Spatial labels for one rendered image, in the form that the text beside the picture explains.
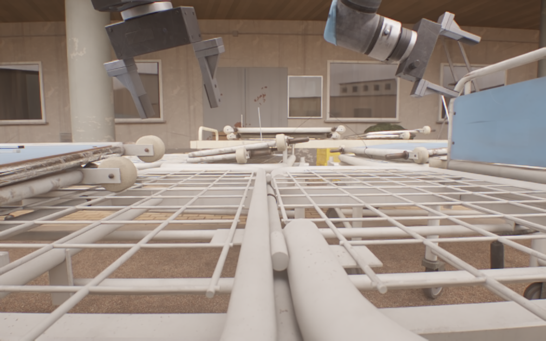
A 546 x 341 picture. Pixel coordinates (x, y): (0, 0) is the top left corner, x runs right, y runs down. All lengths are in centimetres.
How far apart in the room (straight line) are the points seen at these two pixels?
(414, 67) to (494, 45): 801
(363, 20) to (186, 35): 41
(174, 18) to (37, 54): 789
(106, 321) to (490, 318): 28
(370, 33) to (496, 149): 44
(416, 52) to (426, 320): 62
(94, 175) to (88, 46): 454
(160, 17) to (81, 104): 448
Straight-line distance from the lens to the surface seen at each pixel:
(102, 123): 488
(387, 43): 72
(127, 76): 53
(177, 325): 23
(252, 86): 640
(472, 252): 181
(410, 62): 75
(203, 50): 46
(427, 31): 78
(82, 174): 57
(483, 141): 91
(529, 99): 83
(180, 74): 674
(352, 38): 72
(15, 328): 28
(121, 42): 51
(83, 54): 503
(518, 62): 87
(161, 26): 47
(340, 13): 71
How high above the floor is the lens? 58
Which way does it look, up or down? 6 degrees down
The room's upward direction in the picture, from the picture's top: straight up
